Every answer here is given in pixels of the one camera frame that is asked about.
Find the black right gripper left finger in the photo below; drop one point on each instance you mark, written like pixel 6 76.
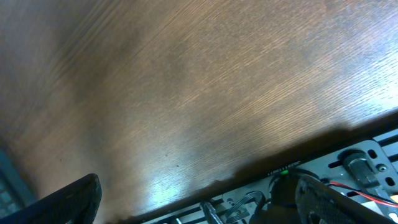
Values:
pixel 77 202

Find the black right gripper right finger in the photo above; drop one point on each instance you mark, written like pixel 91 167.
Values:
pixel 317 203

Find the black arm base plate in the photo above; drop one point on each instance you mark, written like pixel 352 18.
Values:
pixel 365 172

